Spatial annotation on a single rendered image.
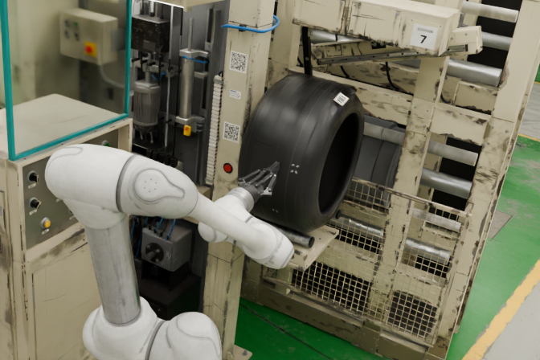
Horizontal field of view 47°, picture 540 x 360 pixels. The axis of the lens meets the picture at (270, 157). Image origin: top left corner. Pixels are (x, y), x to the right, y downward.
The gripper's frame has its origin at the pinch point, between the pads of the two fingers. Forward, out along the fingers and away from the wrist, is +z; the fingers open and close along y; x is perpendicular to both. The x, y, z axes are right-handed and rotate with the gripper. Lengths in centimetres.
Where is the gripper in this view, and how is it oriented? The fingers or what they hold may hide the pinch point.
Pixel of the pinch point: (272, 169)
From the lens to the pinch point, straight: 213.8
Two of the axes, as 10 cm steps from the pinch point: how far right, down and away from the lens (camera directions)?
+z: 4.8, -4.3, 7.7
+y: -8.8, -2.8, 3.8
